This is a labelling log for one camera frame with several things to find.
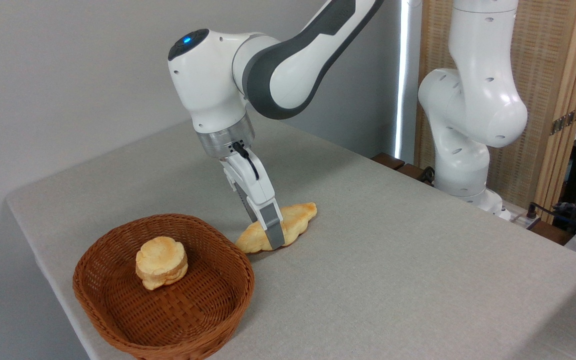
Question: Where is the woven wood-framed folding screen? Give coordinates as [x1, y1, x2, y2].
[414, 0, 576, 217]

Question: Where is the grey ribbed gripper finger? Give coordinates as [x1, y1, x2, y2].
[235, 182, 260, 224]
[246, 196, 287, 250]

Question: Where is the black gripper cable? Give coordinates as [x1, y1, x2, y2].
[231, 141, 261, 181]

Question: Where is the black cable bundle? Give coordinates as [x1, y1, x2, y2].
[527, 197, 576, 236]

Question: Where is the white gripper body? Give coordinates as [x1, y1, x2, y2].
[219, 148, 277, 208]

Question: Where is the dark wooden bench slat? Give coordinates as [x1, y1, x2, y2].
[528, 220, 575, 246]
[371, 152, 406, 171]

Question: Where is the metal screen hinge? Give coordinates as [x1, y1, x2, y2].
[550, 104, 576, 136]

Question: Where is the long braided bread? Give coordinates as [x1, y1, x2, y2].
[234, 202, 318, 254]

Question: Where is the round layered bread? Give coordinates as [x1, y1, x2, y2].
[135, 236, 189, 292]

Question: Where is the brown wicker basket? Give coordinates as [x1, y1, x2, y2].
[72, 213, 256, 360]

